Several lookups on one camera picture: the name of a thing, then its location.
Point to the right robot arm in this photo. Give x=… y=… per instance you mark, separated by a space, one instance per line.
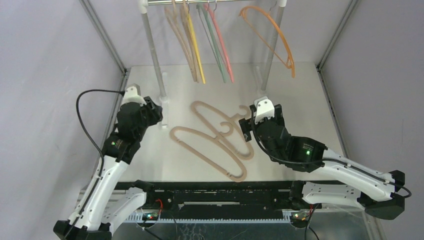
x=375 y=192

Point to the green wire hanger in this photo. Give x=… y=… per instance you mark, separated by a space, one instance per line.
x=212 y=40

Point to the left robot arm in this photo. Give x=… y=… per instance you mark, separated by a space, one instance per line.
x=91 y=219

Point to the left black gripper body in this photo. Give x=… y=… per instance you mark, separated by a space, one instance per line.
x=150 y=116

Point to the orange wire hanger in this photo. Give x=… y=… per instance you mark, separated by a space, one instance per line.
x=289 y=63

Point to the pink wire hanger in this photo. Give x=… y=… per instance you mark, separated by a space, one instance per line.
x=221 y=44

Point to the yellow wire hanger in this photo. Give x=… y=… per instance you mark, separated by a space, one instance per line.
x=193 y=38

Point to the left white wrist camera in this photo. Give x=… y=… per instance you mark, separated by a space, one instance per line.
x=133 y=95

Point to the white metal clothes rack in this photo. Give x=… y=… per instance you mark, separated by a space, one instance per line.
x=163 y=98

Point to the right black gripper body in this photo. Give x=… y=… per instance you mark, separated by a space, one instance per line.
x=246 y=129

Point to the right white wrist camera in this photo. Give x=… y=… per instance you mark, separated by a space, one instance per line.
x=265 y=109

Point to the beige plastic hanger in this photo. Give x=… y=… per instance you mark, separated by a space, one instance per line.
x=225 y=127
x=193 y=63
x=208 y=150
x=173 y=18

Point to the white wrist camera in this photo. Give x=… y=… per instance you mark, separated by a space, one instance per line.
x=133 y=95
x=265 y=109

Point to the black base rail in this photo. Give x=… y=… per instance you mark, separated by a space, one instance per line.
x=228 y=201

